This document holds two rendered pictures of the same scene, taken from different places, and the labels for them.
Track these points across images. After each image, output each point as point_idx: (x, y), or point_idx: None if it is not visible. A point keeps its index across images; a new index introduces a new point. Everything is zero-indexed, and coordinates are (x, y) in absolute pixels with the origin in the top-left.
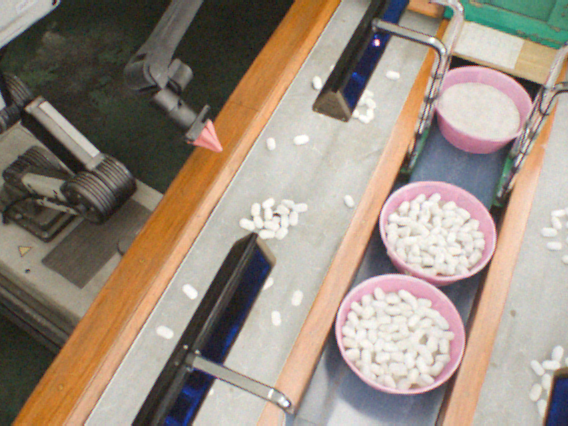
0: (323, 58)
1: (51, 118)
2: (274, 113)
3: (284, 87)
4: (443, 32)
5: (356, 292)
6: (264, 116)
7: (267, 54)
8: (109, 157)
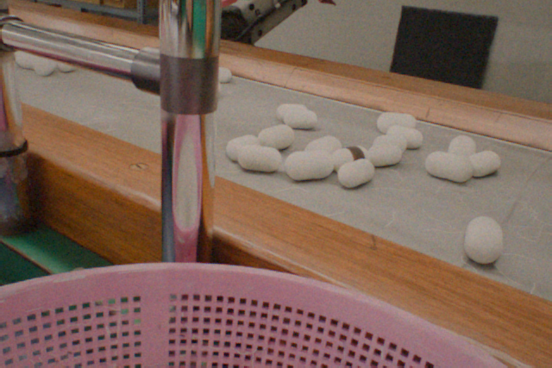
0: (516, 158)
1: None
2: (303, 94)
3: (376, 102)
4: None
5: None
6: (289, 78)
7: (469, 90)
8: (229, 9)
